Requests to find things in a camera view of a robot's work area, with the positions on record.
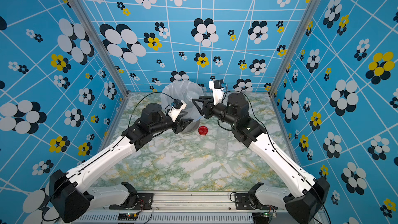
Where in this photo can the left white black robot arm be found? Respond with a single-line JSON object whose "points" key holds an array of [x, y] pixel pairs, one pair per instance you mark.
{"points": [[71, 193]]}

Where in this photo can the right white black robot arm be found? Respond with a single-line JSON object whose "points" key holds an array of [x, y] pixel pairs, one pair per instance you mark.
{"points": [[305, 196]]}

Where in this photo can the clear jar of mung beans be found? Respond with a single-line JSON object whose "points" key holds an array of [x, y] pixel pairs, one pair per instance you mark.
{"points": [[222, 134]]}

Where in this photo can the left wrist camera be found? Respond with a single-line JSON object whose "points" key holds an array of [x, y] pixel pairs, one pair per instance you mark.
{"points": [[176, 107]]}

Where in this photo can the tall clear jar white lid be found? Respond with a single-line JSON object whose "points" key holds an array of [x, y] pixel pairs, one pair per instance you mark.
{"points": [[191, 111]]}

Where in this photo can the right green circuit board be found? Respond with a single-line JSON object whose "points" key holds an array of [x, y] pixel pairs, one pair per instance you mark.
{"points": [[262, 218]]}

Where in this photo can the left green circuit board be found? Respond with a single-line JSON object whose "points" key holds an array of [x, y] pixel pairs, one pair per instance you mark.
{"points": [[127, 217]]}

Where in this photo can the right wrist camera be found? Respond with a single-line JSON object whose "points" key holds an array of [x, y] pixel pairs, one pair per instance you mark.
{"points": [[217, 90]]}

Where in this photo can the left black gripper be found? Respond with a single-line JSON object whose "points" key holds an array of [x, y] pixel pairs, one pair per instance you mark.
{"points": [[180, 126]]}

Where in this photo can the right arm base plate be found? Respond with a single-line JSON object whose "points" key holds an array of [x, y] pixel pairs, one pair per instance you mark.
{"points": [[242, 203]]}

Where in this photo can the aluminium front frame rail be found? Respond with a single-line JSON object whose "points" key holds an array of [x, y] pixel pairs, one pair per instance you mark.
{"points": [[187, 207]]}

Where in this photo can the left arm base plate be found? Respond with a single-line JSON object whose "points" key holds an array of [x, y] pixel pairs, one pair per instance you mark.
{"points": [[139, 201]]}

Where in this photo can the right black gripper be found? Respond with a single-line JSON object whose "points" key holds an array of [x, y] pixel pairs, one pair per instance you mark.
{"points": [[209, 106]]}

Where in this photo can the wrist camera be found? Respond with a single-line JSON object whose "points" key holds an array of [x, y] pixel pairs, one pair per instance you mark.
{"points": [[176, 107], [217, 90]]}

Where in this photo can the clear jar large red lid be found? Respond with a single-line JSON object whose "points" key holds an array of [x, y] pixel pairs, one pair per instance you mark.
{"points": [[221, 147]]}

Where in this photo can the small red jar lid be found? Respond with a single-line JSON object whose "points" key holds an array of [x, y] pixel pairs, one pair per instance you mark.
{"points": [[203, 130]]}

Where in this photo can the green circuit board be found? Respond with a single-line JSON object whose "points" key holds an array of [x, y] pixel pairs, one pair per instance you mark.
{"points": [[127, 217], [262, 218]]}

